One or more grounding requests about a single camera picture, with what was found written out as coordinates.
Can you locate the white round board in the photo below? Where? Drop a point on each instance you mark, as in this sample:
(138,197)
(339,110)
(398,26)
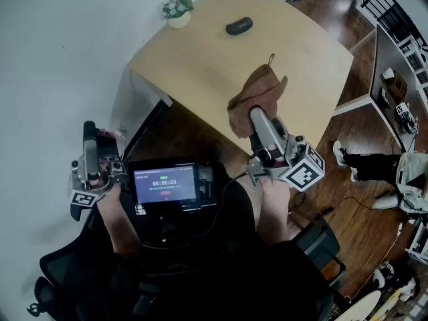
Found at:
(359,308)

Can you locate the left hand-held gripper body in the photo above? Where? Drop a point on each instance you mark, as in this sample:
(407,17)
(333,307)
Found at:
(83,199)

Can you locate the black chest-mounted screen device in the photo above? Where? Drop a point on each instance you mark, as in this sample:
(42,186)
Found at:
(165,184)

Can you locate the black oval object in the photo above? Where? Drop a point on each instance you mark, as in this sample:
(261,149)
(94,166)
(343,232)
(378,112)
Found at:
(239,26)

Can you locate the white shelf unit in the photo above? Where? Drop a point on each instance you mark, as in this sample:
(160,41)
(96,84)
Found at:
(416,62)

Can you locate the person's right forearm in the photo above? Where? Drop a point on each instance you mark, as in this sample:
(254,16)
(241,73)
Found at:
(275,212)

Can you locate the black slatted chair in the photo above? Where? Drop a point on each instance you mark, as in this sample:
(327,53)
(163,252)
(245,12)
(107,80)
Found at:
(384,8)

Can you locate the grey desk white frame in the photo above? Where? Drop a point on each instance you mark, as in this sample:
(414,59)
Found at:
(391,55)

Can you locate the black mesh office chair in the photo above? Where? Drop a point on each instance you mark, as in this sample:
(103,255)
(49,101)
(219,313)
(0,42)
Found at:
(57,266)

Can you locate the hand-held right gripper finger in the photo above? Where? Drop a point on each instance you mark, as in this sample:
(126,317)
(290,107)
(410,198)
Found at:
(282,128)
(265,129)

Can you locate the person's right hand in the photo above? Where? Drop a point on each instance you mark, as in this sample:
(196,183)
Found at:
(275,156)

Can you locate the white storage rack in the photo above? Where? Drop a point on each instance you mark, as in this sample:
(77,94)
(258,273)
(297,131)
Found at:
(418,242)

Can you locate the brown box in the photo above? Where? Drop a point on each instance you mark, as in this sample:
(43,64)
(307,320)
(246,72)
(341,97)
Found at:
(399,85)

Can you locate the person's black top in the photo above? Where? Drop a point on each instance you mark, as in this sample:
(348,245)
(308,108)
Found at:
(207,273)

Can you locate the white cup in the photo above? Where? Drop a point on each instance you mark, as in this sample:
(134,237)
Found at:
(388,74)

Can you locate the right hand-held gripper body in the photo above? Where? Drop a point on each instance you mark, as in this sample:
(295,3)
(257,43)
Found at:
(301,172)

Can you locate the white swivel chair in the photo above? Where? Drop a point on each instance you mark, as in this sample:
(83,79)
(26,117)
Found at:
(394,202)

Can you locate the spare hand-held gripper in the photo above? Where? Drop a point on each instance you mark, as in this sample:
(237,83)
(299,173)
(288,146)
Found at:
(407,116)

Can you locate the brown cloth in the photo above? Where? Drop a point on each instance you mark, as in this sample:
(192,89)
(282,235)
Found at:
(264,89)

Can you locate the white table leg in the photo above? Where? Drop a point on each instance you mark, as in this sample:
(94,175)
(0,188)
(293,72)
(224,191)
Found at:
(152,89)

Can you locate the person's left forearm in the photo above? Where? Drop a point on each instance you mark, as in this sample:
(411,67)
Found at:
(117,222)

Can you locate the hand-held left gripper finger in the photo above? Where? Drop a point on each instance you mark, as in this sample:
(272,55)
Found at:
(107,147)
(90,152)

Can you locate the person's left hand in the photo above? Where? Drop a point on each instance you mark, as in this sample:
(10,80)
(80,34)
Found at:
(94,180)

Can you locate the potted plant white pot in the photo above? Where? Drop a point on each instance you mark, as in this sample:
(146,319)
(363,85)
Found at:
(179,10)

